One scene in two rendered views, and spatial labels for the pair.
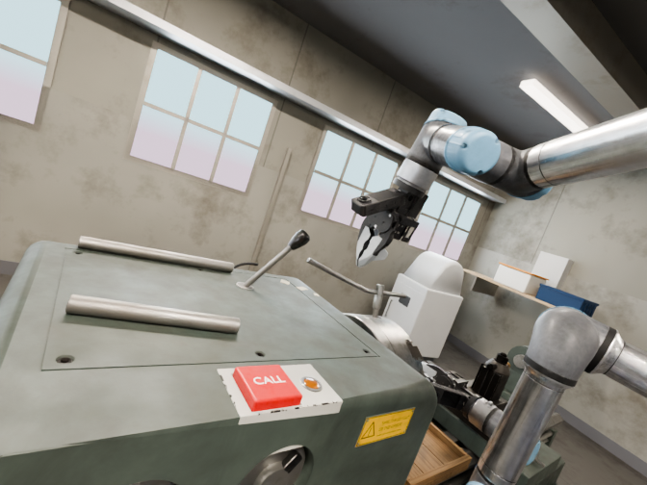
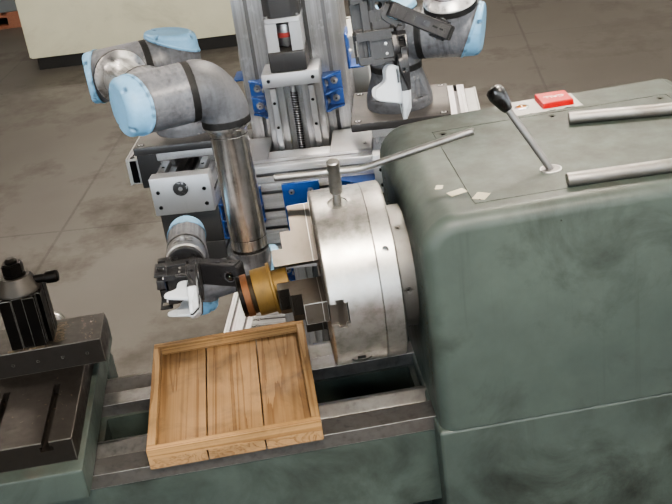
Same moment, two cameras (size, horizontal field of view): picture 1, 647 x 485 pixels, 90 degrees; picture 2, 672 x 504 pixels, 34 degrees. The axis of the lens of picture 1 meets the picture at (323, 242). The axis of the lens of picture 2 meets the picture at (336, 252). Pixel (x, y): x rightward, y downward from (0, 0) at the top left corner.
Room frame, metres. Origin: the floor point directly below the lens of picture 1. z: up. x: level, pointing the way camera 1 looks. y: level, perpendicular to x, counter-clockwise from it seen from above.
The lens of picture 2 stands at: (2.21, 0.78, 1.97)
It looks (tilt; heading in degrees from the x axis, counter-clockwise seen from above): 26 degrees down; 215
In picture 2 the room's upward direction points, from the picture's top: 8 degrees counter-clockwise
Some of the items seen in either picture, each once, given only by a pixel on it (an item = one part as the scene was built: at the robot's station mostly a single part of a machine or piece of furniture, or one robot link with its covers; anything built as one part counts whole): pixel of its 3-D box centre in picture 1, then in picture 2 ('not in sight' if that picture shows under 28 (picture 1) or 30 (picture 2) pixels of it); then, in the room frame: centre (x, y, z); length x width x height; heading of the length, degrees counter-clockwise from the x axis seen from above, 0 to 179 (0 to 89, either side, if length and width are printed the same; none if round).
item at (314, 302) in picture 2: not in sight; (312, 302); (0.91, -0.21, 1.08); 0.12 x 0.11 x 0.05; 38
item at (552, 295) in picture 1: (565, 300); not in sight; (3.68, -2.81, 1.31); 0.47 x 0.35 x 0.18; 29
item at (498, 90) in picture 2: (299, 241); (498, 98); (0.67, 0.05, 1.38); 0.04 x 0.03 x 0.05; 128
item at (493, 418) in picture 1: (510, 437); (186, 242); (0.77, -0.60, 1.07); 0.11 x 0.08 x 0.09; 38
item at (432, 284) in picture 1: (423, 303); not in sight; (4.11, -1.48, 0.66); 0.67 x 0.60 x 1.31; 121
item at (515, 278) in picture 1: (519, 279); not in sight; (4.17, -2.53, 1.35); 0.47 x 0.39 x 0.26; 29
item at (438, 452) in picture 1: (394, 426); (232, 388); (0.94, -0.40, 0.89); 0.36 x 0.30 x 0.04; 38
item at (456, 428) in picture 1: (467, 414); (19, 410); (1.16, -0.73, 0.90); 0.53 x 0.30 x 0.06; 38
